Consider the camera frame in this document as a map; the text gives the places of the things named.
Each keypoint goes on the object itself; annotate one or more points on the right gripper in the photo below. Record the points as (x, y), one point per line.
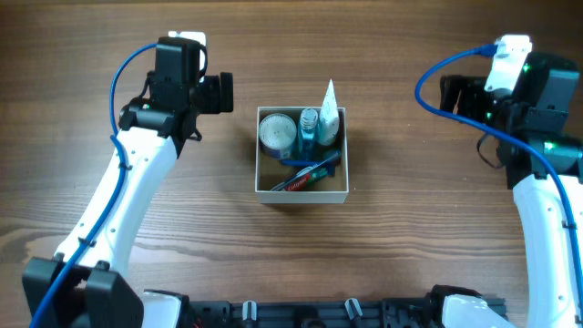
(460, 97)

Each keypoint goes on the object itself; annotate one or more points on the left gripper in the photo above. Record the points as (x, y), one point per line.
(183, 122)

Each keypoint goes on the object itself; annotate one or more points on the cotton swab jar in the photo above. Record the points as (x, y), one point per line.
(277, 135)

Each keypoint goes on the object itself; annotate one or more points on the blue mouthwash bottle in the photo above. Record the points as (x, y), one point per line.
(308, 124)

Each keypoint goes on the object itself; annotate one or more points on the white lotion tube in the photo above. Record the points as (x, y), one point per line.
(329, 119)

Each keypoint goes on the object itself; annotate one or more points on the Colgate toothpaste tube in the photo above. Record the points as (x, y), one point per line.
(306, 178)

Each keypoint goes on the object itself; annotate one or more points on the blue disposable razor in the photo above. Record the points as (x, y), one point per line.
(301, 164)

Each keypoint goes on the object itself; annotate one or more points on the white blue toothbrush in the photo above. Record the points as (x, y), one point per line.
(331, 154)

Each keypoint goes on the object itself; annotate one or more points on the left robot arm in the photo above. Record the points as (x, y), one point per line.
(84, 283)

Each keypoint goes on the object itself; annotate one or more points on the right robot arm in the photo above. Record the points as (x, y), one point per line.
(525, 110)

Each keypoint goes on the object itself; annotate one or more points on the white cardboard box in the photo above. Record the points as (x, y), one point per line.
(330, 190)

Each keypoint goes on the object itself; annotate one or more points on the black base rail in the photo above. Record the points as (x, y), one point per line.
(444, 306)

